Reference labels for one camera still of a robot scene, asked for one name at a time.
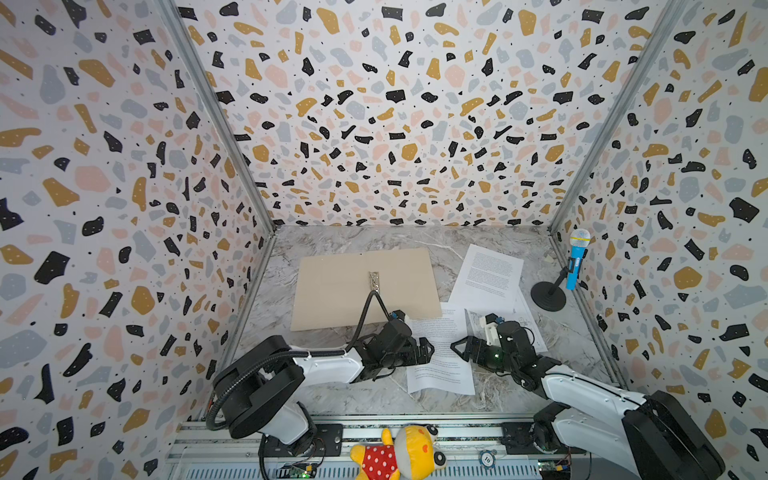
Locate white text sheet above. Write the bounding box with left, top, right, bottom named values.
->
left=449, top=245, right=524, bottom=318
left=406, top=302, right=475, bottom=395

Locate beige manila folder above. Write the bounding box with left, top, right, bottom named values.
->
left=291, top=248, right=441, bottom=332

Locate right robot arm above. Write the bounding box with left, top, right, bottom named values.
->
left=450, top=321, right=725, bottom=479

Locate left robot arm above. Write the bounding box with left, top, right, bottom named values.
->
left=205, top=313, right=435, bottom=455

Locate white diagram sheet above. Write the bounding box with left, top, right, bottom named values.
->
left=466, top=288, right=548, bottom=353

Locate yellow plush toy red dress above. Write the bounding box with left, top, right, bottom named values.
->
left=350, top=425, right=447, bottom=480

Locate right circuit board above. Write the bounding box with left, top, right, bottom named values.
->
left=537, top=460, right=572, bottom=480

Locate blue toy microphone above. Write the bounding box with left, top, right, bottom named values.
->
left=566, top=228, right=592, bottom=290

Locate left green circuit board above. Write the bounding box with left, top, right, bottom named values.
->
left=276, top=463, right=318, bottom=479

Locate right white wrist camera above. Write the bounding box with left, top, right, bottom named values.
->
left=481, top=313, right=505, bottom=347

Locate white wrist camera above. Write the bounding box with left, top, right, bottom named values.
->
left=389, top=310, right=407, bottom=321
left=481, top=313, right=505, bottom=347

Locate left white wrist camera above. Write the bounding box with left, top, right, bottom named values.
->
left=389, top=310, right=407, bottom=321

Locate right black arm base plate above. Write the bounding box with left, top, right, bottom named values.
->
left=500, top=421, right=585, bottom=455

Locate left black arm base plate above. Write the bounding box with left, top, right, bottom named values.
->
left=263, top=423, right=344, bottom=459

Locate aluminium front rail frame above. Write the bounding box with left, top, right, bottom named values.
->
left=161, top=414, right=641, bottom=479

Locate left black corrugated cable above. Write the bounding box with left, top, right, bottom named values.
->
left=205, top=289, right=397, bottom=480

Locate right aluminium corner post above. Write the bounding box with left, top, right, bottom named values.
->
left=548, top=0, right=685, bottom=239

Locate aluminium corner post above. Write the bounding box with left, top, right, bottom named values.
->
left=548, top=0, right=685, bottom=239
left=152, top=0, right=277, bottom=234

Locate left aluminium corner post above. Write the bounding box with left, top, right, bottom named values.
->
left=152, top=0, right=277, bottom=234

